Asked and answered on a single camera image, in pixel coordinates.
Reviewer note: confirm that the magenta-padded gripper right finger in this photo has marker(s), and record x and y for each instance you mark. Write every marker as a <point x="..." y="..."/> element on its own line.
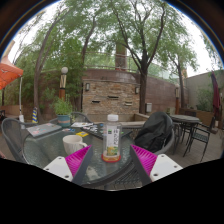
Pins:
<point x="145" y="159"/>

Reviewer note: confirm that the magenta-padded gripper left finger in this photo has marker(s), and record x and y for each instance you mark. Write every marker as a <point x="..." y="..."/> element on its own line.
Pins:
<point x="77" y="160"/>

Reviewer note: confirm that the clear drink bottle white cap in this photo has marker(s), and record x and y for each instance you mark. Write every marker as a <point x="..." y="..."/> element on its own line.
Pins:
<point x="111" y="136"/>

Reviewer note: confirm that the white ribbed mug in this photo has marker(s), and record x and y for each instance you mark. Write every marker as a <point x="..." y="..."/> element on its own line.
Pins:
<point x="72" y="145"/>

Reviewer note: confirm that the yellow sticker card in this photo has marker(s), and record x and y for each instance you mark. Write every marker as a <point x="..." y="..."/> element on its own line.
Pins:
<point x="82" y="134"/>

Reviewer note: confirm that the black jacket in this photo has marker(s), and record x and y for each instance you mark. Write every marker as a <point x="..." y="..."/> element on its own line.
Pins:
<point x="153" y="131"/>

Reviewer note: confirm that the black laptop with stickers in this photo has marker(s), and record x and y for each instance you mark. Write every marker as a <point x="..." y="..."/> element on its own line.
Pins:
<point x="95" y="131"/>

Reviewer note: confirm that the white papers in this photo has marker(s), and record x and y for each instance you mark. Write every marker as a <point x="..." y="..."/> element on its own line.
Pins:
<point x="81" y="124"/>

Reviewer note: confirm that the grey laptop with stickers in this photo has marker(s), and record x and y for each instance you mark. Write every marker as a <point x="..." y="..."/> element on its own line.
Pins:
<point x="43" y="130"/>

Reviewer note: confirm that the green plant in blue pot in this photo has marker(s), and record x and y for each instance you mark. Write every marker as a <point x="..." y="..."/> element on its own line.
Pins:
<point x="62" y="108"/>

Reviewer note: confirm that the round dark patio table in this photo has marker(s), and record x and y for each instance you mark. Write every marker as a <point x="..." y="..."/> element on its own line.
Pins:
<point x="185" y="119"/>

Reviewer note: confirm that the black metal patio chair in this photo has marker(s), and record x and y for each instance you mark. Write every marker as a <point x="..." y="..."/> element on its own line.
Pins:
<point x="202" y="136"/>

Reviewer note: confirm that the blue yellow striped cone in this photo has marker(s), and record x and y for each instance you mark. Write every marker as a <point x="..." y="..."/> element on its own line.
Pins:
<point x="35" y="115"/>

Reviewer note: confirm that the dark-trunk tree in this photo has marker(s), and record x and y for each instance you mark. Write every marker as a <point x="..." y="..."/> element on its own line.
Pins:
<point x="143" y="90"/>

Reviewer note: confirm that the slender grey-trunk tree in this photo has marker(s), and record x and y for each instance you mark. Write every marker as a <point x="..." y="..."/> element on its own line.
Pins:
<point x="36" y="90"/>

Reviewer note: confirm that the orange canopy tent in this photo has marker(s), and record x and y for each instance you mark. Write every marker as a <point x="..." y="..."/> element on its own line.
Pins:
<point x="8" y="73"/>

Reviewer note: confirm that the white wall box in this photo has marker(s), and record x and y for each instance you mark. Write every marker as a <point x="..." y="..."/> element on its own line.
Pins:
<point x="148" y="107"/>

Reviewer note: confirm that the wall lamp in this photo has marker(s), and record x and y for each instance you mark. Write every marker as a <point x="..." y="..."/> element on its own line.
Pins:
<point x="87" y="86"/>
<point x="137" y="90"/>

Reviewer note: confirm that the globe lamp post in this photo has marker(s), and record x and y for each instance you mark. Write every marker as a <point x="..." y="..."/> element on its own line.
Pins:
<point x="63" y="85"/>

